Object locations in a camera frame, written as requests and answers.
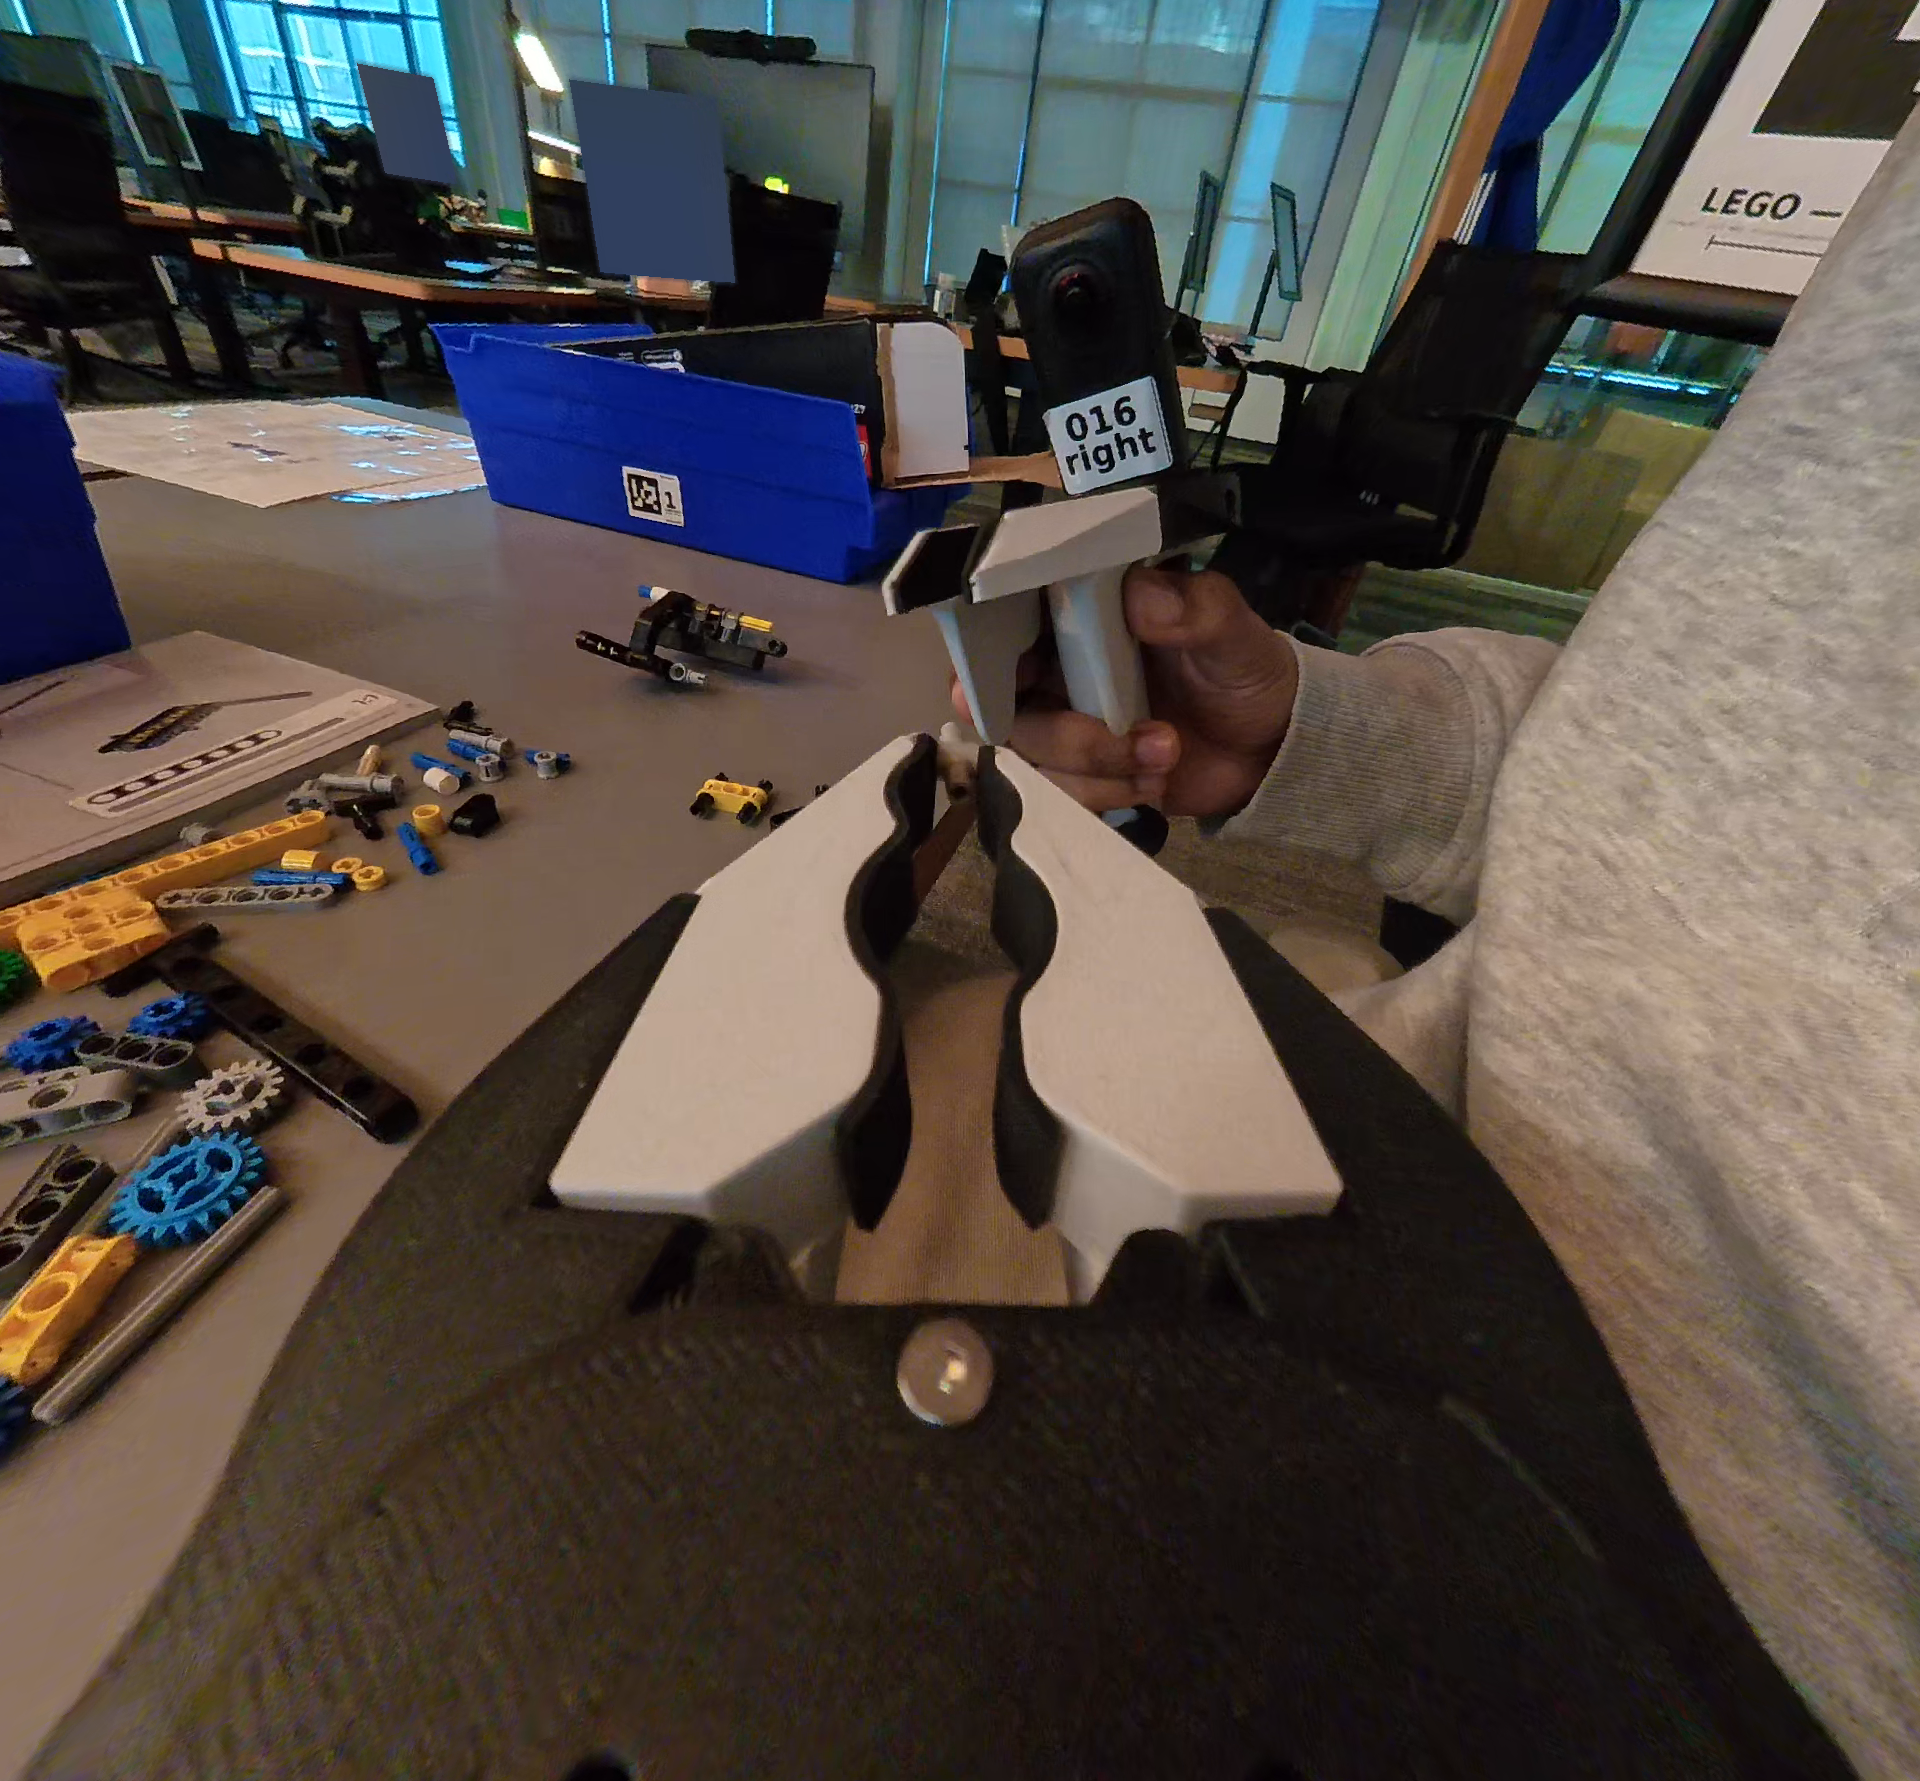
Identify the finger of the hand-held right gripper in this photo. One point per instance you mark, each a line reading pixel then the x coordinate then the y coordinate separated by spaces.
pixel 984 658
pixel 1066 544

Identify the person's right hand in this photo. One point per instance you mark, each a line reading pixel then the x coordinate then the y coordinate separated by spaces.
pixel 1214 700

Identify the short yellow lego beam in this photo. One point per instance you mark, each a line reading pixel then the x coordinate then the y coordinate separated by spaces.
pixel 69 1303

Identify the light grey lego pin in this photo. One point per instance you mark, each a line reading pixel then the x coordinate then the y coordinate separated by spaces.
pixel 957 749

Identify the yellow lego beam frame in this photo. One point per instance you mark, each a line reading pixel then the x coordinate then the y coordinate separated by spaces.
pixel 91 931

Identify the thin light grey lego beam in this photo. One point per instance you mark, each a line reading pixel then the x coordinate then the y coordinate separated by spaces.
pixel 248 897

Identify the small yellow lego piece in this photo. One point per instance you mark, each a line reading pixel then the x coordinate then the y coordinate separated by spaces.
pixel 732 799

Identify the blue plastic bin holding box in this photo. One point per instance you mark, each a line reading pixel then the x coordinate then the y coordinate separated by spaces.
pixel 707 463

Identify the thin black monitor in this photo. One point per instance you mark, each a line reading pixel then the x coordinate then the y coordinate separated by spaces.
pixel 1284 246
pixel 1206 237

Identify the grey lego gear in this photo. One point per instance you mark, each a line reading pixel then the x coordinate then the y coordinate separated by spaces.
pixel 232 1096

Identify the long grey lego beam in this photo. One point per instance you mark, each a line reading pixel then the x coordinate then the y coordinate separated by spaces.
pixel 158 1309

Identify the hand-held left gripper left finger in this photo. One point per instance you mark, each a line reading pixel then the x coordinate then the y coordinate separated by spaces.
pixel 720 1047

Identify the black office chair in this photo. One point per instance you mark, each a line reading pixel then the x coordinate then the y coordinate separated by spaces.
pixel 1410 431

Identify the dark grey short lego beam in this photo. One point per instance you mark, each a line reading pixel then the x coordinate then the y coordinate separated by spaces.
pixel 143 1056

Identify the white instruction sheet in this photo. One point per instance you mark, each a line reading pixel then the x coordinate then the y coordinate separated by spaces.
pixel 269 450

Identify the small blue lego gear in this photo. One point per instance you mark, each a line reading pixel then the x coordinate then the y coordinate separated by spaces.
pixel 169 1018
pixel 52 1043

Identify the large grey display screen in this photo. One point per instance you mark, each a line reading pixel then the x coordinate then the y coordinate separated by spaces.
pixel 794 146

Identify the lego instruction booklet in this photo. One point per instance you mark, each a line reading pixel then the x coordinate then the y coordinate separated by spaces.
pixel 196 746

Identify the black grey yellow lego assembly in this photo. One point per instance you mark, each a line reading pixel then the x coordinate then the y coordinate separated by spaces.
pixel 690 627

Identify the person's right forearm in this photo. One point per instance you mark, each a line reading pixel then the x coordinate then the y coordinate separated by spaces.
pixel 1396 763

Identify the hanging blue cloth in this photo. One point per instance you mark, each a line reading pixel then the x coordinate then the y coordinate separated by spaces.
pixel 1559 57

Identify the large blue lego gear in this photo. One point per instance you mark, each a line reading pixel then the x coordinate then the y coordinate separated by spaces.
pixel 188 1190

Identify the long black lego beam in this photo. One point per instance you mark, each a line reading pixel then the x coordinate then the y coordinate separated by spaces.
pixel 300 1049

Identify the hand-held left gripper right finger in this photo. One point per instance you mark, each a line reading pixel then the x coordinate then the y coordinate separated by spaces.
pixel 1186 1047

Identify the light trousers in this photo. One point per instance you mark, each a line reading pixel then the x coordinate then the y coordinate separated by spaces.
pixel 952 1136

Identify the white wall poster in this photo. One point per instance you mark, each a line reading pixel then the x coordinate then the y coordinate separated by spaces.
pixel 1726 228

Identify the wooden post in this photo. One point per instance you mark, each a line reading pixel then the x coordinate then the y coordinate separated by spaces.
pixel 1515 57

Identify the long wooden desk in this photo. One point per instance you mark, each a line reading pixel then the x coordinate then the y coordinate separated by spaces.
pixel 376 284

